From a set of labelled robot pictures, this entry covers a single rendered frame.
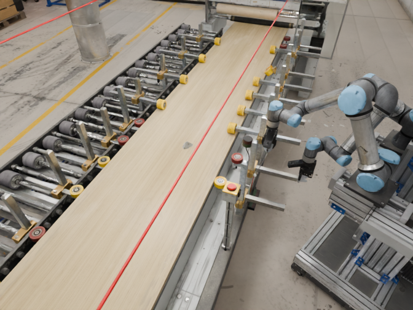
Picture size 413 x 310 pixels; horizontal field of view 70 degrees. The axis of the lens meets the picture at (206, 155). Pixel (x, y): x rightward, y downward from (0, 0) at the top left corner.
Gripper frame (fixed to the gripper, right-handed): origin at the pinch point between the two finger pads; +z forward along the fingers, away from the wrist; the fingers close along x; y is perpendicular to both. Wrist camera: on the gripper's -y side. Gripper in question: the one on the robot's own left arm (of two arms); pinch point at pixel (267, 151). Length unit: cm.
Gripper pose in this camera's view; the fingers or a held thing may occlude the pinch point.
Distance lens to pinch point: 194.6
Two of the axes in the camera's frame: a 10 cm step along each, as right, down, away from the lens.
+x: -9.4, -2.4, 2.6
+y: 3.5, -6.3, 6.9
